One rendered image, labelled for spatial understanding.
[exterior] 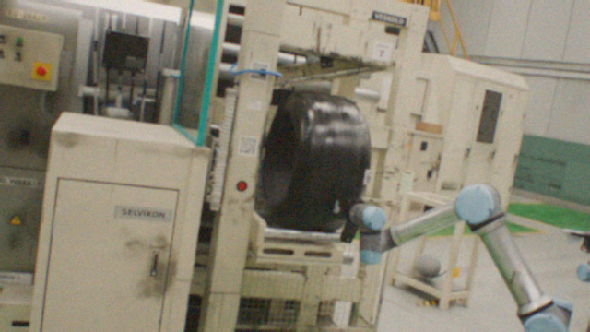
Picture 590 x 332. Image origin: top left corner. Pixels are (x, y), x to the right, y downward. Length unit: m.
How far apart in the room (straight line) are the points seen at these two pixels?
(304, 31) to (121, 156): 1.30
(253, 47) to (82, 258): 1.09
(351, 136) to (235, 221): 0.57
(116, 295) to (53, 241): 0.22
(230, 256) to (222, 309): 0.22
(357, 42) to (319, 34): 0.18
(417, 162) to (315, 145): 5.06
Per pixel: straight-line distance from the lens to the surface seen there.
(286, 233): 2.44
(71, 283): 1.72
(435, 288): 5.03
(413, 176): 7.30
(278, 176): 2.81
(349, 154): 2.33
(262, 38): 2.40
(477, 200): 1.93
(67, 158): 1.65
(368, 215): 2.05
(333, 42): 2.77
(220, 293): 2.53
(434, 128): 7.51
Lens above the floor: 1.45
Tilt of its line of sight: 7 degrees down
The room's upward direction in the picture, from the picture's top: 9 degrees clockwise
